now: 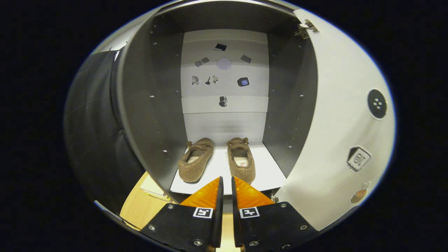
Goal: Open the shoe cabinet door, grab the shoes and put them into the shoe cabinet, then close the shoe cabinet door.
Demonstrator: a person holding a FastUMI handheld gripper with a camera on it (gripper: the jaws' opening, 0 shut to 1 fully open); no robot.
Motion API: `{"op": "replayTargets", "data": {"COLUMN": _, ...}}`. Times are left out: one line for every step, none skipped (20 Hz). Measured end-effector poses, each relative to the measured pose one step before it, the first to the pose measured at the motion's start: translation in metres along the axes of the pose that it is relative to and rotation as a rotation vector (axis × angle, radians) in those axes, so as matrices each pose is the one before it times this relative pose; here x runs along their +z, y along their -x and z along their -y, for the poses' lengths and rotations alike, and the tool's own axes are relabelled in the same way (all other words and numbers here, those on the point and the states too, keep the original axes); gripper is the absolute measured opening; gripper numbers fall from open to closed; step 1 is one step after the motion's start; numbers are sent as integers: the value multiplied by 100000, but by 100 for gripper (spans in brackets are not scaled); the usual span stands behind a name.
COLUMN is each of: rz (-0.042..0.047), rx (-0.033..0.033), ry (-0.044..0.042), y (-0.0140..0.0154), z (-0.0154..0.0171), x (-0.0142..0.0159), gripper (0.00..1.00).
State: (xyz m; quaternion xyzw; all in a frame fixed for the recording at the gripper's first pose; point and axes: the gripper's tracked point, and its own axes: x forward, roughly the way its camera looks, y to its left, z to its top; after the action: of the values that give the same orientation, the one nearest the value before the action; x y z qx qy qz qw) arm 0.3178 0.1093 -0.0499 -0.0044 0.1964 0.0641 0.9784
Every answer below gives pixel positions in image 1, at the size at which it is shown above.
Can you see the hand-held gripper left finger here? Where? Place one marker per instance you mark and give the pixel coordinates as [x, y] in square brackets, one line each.
[217, 224]

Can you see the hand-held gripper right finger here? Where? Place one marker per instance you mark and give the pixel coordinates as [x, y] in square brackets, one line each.
[237, 224]

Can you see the brown fluffy shoe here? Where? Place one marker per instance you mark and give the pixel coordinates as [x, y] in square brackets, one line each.
[194, 171]
[245, 173]

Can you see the dark grey shoe cabinet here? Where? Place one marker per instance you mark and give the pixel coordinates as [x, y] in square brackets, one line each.
[147, 105]

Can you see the metal door hinge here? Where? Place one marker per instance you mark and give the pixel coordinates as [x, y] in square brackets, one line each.
[275, 199]
[306, 28]

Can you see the stack of books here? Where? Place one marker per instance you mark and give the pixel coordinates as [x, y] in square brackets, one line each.
[152, 187]

